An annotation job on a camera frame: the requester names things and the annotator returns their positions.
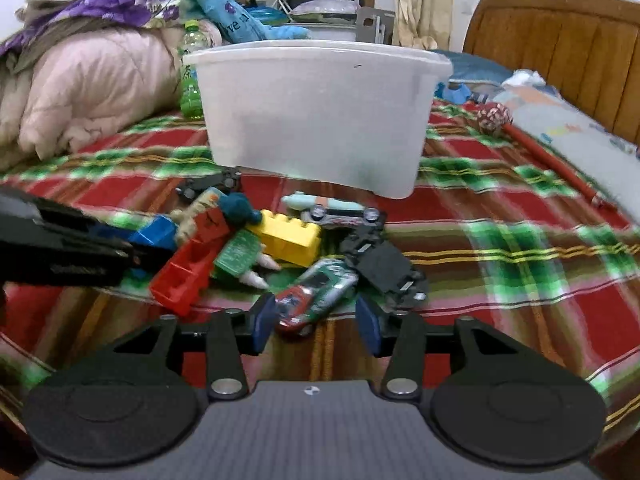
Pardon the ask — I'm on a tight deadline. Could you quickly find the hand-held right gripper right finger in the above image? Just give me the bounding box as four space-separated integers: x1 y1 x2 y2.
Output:
355 292 548 402

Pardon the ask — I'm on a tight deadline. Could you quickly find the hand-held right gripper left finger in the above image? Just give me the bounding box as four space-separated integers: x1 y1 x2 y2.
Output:
102 292 278 402

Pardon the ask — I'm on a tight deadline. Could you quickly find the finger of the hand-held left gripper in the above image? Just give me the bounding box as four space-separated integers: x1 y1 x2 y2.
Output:
35 205 135 253
120 242 160 276

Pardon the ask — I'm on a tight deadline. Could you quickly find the blue toy block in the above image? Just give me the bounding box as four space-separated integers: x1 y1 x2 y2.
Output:
127 214 179 252

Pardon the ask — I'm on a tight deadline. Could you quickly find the red toy block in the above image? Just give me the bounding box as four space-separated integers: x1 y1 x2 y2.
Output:
150 207 232 317

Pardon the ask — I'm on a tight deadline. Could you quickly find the red green toy car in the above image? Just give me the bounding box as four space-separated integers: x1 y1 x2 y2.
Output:
274 257 360 337

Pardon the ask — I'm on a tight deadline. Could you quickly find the large black toy car chassis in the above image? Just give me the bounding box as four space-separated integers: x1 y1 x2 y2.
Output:
340 227 430 312

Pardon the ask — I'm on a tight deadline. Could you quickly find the beige green toy figure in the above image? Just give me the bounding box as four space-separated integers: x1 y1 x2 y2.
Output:
171 187 224 247

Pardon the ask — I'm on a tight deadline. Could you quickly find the green toy with white claws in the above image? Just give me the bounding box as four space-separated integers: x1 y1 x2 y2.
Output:
214 229 282 291

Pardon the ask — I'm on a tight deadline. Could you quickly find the yellow toy block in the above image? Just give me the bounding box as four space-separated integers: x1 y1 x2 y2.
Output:
245 210 322 267

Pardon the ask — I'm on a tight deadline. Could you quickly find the small black toy car chassis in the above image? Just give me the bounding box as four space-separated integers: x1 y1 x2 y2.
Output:
175 167 244 202

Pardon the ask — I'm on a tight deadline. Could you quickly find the teal plush toy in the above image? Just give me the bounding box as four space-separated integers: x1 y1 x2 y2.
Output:
220 192 264 229

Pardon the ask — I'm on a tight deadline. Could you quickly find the light blue toy car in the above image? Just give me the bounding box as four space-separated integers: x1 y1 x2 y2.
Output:
281 191 387 229

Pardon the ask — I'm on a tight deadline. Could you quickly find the white plastic container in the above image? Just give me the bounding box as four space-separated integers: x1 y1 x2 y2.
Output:
182 40 454 200

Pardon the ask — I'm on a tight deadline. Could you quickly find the pink quilt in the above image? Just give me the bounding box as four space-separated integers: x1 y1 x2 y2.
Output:
0 27 190 171

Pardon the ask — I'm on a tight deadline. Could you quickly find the red green plaid bedsheet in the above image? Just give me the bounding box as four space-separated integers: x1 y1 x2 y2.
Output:
0 97 640 461

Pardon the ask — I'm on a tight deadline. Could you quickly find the green drink bottle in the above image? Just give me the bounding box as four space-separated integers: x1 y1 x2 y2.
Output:
178 20 207 121

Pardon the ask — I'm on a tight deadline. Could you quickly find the purple floral blanket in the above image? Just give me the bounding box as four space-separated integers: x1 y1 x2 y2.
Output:
0 0 202 61

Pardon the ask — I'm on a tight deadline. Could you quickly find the red massage hammer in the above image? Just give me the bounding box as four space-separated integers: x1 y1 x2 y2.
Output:
475 102 620 212

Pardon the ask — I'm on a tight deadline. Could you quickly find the blue plastic toy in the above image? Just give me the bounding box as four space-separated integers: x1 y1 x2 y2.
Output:
434 81 473 106

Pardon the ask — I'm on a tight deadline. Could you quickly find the teal printed cloth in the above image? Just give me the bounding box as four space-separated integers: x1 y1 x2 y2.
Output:
192 0 313 47

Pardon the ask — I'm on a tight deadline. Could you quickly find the grey printed pillow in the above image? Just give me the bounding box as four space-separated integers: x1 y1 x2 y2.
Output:
492 82 640 213

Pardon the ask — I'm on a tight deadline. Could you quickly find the blue plastic bag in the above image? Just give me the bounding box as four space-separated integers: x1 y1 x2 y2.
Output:
247 5 292 25

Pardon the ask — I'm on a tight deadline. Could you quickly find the blue pillow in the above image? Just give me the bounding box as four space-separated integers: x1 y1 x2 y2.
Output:
432 49 516 87

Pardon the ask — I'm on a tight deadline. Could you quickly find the white cloth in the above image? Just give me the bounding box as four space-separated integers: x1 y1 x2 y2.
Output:
500 69 547 89

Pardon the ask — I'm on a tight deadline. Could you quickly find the grey box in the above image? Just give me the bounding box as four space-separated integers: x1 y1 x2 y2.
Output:
355 6 396 46

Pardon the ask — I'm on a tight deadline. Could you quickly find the white bundled bag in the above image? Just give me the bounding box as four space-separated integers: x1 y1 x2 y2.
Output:
290 0 362 24

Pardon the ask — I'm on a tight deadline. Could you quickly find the beige curtain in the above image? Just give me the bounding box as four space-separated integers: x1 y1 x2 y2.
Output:
390 0 453 52

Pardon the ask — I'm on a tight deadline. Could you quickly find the wooden headboard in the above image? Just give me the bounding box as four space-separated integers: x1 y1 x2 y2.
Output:
462 0 640 143

